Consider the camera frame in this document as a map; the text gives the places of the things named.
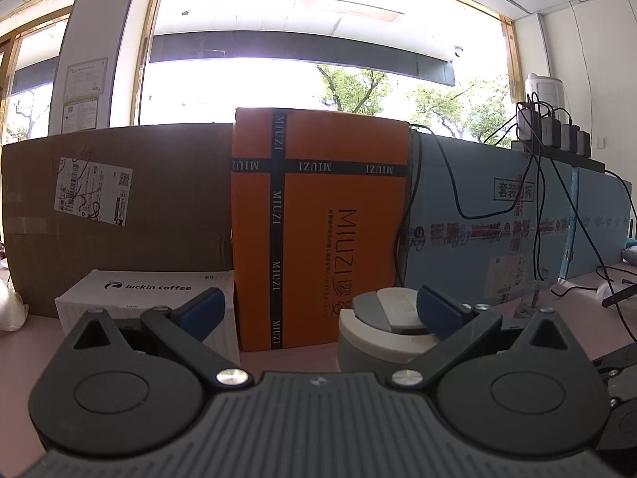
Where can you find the white wall socket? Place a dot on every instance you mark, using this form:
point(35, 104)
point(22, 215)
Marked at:
point(599, 142)

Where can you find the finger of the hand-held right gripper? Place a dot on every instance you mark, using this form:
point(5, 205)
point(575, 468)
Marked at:
point(614, 357)

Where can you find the brown cardboard box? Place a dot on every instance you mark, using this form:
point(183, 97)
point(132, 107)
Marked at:
point(174, 204)

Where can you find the small clear jar grey base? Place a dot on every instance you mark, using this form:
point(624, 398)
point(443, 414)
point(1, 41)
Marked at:
point(534, 303)

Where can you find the grey white lidded container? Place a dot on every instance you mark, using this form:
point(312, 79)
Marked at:
point(368, 341)

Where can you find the light blue cardboard box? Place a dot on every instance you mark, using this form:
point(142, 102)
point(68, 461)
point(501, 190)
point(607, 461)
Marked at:
point(602, 219)
point(468, 254)

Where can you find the black power strip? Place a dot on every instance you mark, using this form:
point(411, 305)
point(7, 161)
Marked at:
point(572, 158)

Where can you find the large glass window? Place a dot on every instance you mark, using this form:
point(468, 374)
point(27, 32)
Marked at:
point(318, 50)

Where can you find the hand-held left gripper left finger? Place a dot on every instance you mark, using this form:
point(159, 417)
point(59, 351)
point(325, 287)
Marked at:
point(205, 304)

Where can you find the green wall notice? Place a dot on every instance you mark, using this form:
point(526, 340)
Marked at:
point(79, 114)

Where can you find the framed wall certificate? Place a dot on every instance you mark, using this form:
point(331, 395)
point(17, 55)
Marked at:
point(85, 78)

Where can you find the white kettle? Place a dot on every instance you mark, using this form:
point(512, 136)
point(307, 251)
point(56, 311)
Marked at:
point(543, 90)

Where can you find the white plastic bag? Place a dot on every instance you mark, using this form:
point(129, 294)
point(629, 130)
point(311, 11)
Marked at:
point(10, 306)

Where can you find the white coffee box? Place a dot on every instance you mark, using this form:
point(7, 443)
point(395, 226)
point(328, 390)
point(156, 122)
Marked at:
point(144, 286)

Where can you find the orange box with black bands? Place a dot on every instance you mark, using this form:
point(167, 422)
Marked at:
point(318, 239)

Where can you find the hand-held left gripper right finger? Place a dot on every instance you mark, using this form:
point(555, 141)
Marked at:
point(437, 309)

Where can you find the grey charger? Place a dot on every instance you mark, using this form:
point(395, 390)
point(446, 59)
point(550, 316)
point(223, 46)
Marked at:
point(582, 143)
point(527, 122)
point(569, 137)
point(550, 132)

